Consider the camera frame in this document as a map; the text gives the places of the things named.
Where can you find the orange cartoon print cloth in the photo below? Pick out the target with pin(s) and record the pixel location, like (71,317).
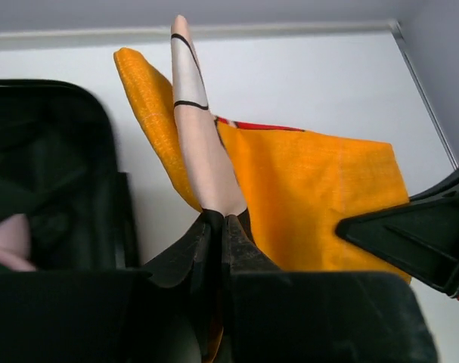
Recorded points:
(289,187)

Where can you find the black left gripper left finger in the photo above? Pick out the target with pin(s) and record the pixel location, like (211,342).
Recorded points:
(186,277)

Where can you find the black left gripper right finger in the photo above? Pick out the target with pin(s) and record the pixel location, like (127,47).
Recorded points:
(239,253)

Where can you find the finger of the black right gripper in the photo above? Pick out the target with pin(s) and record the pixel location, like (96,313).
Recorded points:
(421,237)

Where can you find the black hard-shell suitcase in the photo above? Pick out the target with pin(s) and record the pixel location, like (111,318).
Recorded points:
(59,167)

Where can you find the blue pink cat-ear headphones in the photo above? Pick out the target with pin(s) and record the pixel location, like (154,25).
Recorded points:
(15,244)

